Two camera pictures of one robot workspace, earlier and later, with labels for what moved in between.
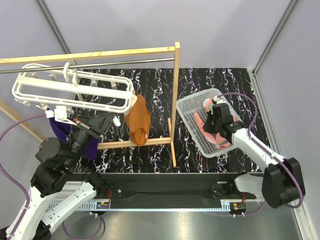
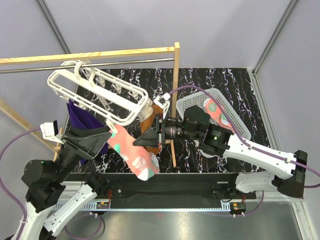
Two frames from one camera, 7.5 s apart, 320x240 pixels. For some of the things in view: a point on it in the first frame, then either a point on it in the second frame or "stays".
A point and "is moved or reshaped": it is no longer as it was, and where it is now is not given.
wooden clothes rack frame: x=8 y=108 stays
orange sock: x=138 y=121 → x=147 y=116
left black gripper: x=96 y=125 → x=88 y=142
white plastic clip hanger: x=67 y=86 is moved or reshaped
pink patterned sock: x=217 y=141 is moved or reshaped
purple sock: x=63 y=129 is moved or reshaped
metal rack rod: x=12 y=70 stays
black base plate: x=174 y=186 stays
